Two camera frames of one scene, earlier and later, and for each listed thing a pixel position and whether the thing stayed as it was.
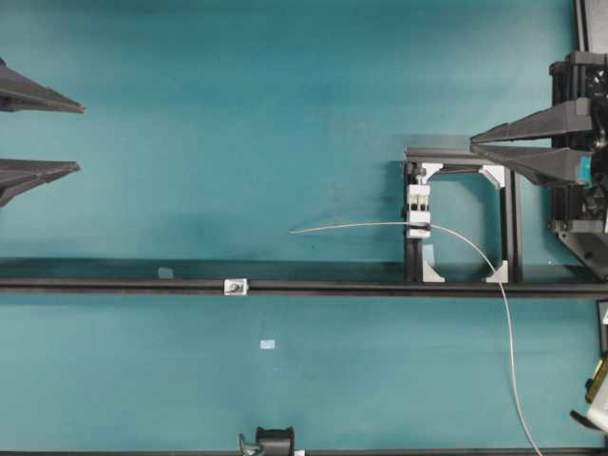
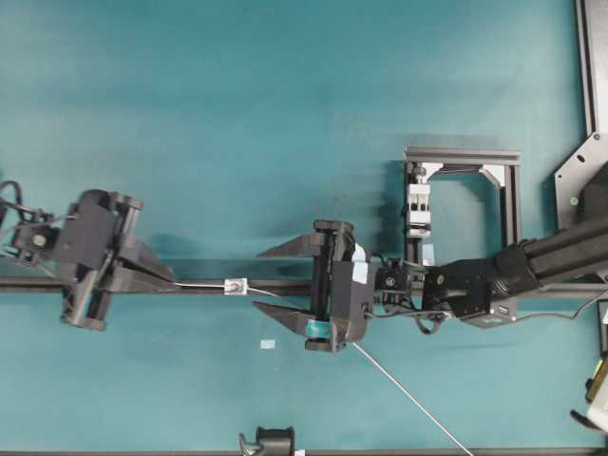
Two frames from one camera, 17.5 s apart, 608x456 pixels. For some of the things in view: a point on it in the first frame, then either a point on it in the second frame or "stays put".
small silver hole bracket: x=236 y=287 stays put
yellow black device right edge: x=597 y=387 stays put
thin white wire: x=498 y=279 → x=367 y=355
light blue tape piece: x=267 y=344 stays put
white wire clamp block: x=418 y=208 stays put
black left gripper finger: x=18 y=176 → x=127 y=279
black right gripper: x=579 y=89 → x=340 y=289
